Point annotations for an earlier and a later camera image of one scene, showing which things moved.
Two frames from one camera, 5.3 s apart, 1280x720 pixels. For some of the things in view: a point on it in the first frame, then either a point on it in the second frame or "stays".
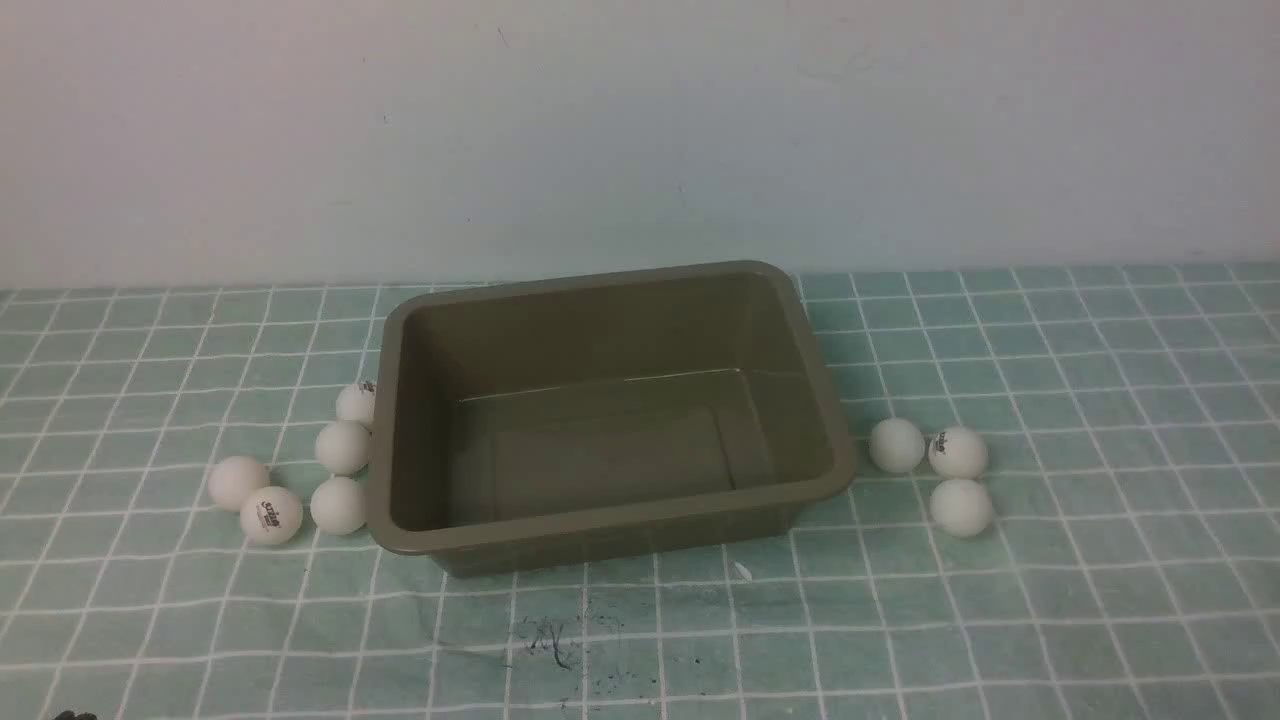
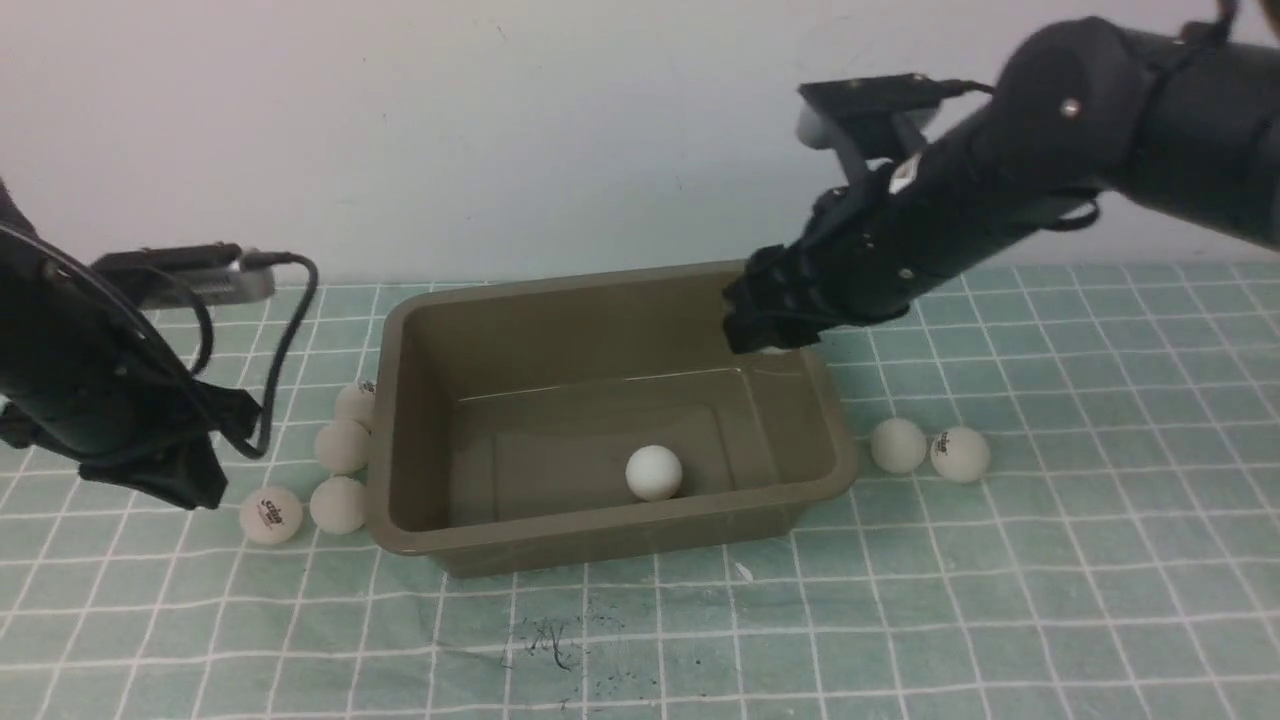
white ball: [356, 402] stays
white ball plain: [897, 445] stays
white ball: [960, 507] -> [653, 472]
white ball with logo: [271, 515] stays
